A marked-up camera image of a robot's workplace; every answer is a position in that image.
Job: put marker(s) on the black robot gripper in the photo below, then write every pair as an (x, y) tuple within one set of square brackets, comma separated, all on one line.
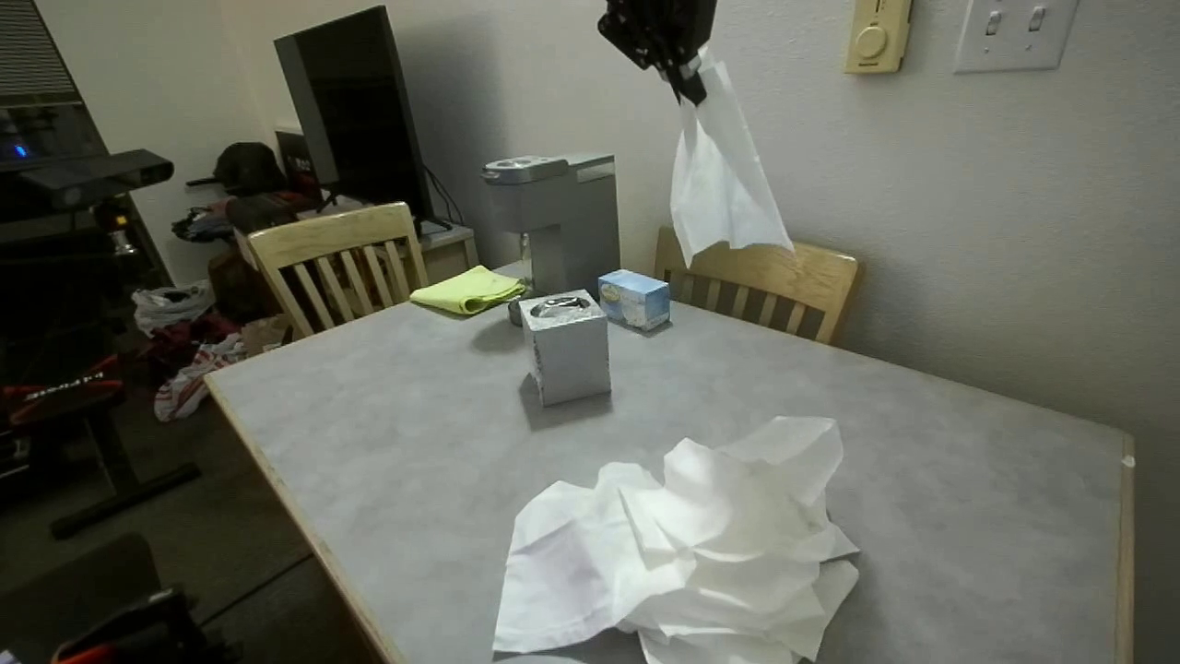
[(650, 27)]

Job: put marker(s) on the white tissue sheet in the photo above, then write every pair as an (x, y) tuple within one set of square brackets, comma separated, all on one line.
[(723, 187)]

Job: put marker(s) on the small blue box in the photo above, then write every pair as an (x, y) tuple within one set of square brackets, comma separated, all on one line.
[(632, 301)]

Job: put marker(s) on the white cube tissue box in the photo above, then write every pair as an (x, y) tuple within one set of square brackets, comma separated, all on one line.
[(568, 354)]

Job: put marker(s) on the pile of white tissues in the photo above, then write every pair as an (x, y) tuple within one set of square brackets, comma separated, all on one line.
[(686, 556)]

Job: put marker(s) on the pile of clothes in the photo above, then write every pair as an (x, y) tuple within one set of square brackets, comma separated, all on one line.
[(208, 362)]

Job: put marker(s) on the wooden slat-back chair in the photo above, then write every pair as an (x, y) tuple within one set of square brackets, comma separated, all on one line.
[(333, 239), (788, 278)]

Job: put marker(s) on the yellow-green folded cloth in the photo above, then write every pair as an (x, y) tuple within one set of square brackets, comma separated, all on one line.
[(466, 290)]

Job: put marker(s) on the black flat screen monitor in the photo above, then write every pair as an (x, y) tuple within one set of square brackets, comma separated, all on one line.
[(356, 111)]

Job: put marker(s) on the black sensor bar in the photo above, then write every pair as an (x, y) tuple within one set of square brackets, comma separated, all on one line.
[(96, 172)]

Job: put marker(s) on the black equipment stand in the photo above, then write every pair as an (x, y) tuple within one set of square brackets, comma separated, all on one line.
[(59, 295)]

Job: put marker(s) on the black and red bag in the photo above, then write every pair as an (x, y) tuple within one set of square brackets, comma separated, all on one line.
[(133, 633)]

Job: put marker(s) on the white double light switch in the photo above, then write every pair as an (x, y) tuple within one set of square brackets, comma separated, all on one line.
[(1014, 31)]

